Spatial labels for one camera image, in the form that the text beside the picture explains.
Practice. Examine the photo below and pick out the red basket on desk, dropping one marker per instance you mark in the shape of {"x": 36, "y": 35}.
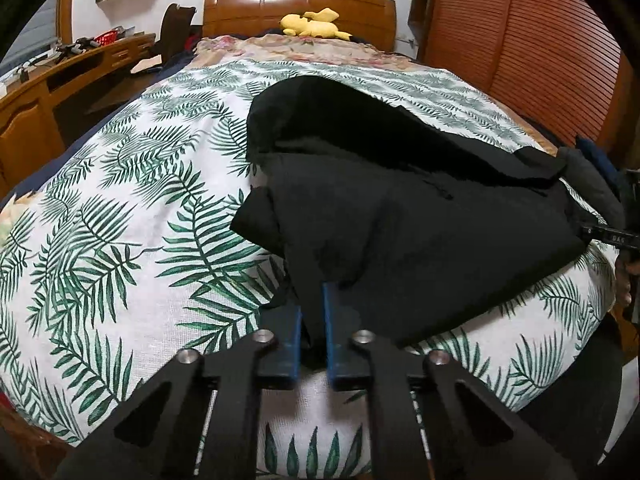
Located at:
{"x": 108, "y": 37}

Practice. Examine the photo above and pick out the red-brown louvered wardrobe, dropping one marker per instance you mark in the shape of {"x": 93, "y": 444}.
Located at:
{"x": 551, "y": 61}

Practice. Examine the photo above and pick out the dark wooden chair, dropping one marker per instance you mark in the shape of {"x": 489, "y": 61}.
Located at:
{"x": 173, "y": 35}

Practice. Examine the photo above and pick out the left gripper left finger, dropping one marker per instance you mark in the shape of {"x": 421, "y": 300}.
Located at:
{"x": 197, "y": 416}

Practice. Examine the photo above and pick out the grey window blind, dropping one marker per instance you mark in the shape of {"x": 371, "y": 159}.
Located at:
{"x": 36, "y": 37}

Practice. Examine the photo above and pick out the black garment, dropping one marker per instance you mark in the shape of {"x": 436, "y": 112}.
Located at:
{"x": 420, "y": 230}

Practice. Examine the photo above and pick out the yellow plush toy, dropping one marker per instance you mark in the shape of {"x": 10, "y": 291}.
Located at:
{"x": 314, "y": 24}

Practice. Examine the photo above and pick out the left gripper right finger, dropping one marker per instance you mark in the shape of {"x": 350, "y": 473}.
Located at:
{"x": 429, "y": 418}

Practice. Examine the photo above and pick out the fern print bed cover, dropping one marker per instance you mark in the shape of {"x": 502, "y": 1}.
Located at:
{"x": 125, "y": 254}

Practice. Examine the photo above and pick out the wooden desk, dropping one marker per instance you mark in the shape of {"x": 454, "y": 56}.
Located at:
{"x": 30, "y": 134}

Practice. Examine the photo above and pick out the grey folded garment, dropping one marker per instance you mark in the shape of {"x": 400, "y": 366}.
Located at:
{"x": 586, "y": 180}

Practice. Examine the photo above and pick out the wooden headboard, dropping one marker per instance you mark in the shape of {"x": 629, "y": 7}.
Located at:
{"x": 372, "y": 20}

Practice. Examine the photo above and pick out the navy blue garment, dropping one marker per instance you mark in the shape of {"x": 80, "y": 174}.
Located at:
{"x": 599, "y": 160}

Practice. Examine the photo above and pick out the floral quilt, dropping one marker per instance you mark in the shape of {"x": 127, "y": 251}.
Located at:
{"x": 273, "y": 47}

